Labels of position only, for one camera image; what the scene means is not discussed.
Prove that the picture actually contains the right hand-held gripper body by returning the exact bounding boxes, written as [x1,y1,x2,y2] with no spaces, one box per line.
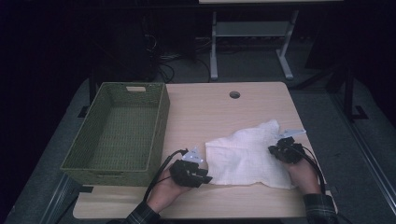
[275,128,307,165]

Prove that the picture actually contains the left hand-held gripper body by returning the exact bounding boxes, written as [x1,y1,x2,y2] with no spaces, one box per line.
[169,147,209,189]

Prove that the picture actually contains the white cloth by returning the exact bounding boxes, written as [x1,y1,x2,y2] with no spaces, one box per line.
[205,119,297,190]

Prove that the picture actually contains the green woven basket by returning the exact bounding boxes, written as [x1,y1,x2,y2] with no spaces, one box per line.
[60,81,171,188]

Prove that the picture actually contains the person's left hand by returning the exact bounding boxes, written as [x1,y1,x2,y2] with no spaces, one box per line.
[146,173,191,215]

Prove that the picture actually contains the person's right hand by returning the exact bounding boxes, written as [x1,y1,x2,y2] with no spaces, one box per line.
[284,157,322,197]

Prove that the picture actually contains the black stand foot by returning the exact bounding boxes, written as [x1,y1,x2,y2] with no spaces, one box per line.
[345,66,370,122]

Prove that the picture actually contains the left hand-held gripper black cable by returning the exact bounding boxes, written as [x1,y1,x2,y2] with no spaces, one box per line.
[143,148,190,203]

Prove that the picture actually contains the hand-held gripper black cable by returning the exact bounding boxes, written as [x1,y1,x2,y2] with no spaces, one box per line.
[143,148,190,203]
[289,143,328,195]

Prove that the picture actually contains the right hand-held gripper black cable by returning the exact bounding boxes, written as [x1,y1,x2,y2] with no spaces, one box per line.
[289,143,328,195]

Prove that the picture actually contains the aluminium floor rail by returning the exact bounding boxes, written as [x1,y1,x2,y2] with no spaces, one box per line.
[38,172,82,224]
[330,92,396,216]

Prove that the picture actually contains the tangle of floor cables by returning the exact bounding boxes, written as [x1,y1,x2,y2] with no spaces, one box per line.
[141,32,213,84]

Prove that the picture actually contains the white metal desk frame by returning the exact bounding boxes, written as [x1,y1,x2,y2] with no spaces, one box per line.
[209,9,300,81]

